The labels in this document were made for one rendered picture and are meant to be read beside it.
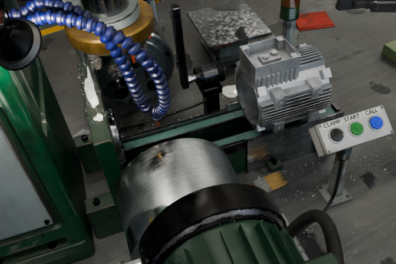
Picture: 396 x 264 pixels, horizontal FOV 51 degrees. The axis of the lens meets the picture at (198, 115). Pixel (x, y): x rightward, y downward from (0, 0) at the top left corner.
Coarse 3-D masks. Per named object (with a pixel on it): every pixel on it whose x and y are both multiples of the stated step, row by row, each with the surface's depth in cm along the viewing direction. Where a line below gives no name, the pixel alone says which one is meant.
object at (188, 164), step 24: (168, 144) 80; (192, 144) 81; (216, 144) 86; (144, 168) 78; (168, 168) 76; (192, 168) 76; (216, 168) 78; (120, 192) 82; (144, 192) 75; (168, 192) 73; (144, 216) 72
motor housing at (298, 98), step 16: (304, 48) 110; (304, 64) 105; (320, 64) 107; (240, 80) 117; (288, 80) 105; (304, 80) 106; (320, 80) 107; (240, 96) 119; (288, 96) 103; (304, 96) 106; (320, 96) 106; (256, 112) 117; (272, 112) 105; (288, 112) 107; (304, 112) 109
